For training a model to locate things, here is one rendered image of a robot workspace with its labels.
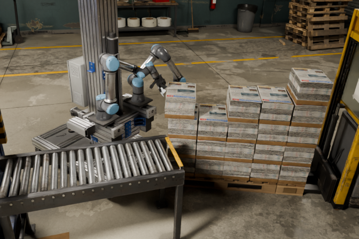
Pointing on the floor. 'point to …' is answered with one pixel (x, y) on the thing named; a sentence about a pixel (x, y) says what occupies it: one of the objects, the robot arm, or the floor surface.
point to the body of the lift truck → (338, 165)
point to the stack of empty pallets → (313, 12)
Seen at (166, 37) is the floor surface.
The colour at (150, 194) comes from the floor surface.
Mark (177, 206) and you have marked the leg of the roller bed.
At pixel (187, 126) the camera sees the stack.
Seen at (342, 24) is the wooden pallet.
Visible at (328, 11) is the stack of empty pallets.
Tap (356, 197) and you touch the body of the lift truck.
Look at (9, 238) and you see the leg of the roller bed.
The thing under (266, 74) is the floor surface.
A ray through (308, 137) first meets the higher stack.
